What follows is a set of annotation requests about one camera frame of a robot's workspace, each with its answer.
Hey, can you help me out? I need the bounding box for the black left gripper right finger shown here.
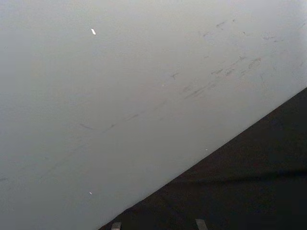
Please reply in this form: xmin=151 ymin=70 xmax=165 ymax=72
xmin=194 ymin=218 xmax=208 ymax=230

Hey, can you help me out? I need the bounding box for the black table cloth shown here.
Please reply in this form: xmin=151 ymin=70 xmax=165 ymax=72
xmin=97 ymin=87 xmax=307 ymax=230

